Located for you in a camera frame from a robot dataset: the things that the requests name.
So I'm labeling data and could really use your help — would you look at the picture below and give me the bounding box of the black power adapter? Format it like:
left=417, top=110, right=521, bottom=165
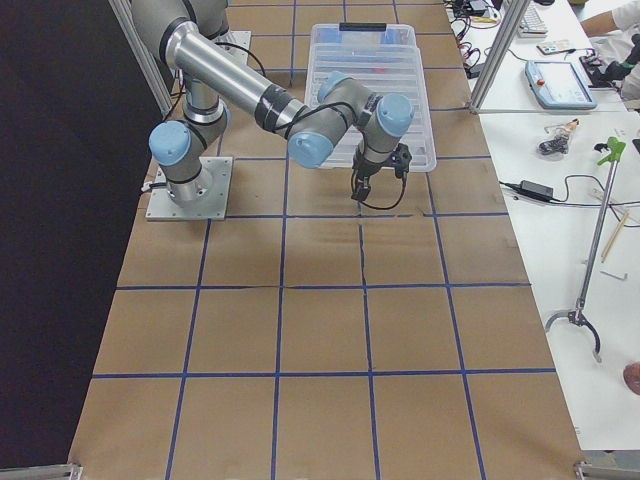
left=500, top=180, right=554, bottom=203

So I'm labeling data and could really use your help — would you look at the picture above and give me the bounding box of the aluminium profile post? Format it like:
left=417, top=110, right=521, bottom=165
left=469, top=0, right=529, bottom=114

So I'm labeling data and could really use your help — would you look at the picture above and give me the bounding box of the black box handle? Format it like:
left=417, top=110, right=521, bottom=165
left=339, top=22, right=387, bottom=32

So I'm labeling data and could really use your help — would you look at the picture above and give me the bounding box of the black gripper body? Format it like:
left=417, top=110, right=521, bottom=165
left=351, top=143, right=412, bottom=189

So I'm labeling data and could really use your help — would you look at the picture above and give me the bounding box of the reacher grabber tool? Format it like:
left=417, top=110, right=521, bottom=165
left=544, top=136, right=626, bottom=363

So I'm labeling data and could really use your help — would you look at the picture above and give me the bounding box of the clear plastic storage box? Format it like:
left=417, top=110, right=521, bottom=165
left=309, top=23, right=417, bottom=69

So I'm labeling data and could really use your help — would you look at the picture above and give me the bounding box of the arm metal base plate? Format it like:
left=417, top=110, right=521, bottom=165
left=145, top=156, right=233, bottom=221
left=214, top=30, right=252, bottom=64

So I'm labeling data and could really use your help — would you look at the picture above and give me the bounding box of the teach pendant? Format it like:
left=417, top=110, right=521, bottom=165
left=524, top=60, right=597, bottom=110

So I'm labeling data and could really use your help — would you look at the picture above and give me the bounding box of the clear plastic box lid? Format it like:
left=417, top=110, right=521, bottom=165
left=302, top=43, right=439, bottom=174

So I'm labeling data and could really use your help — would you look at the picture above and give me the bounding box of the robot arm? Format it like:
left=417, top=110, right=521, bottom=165
left=131, top=1, right=414, bottom=203

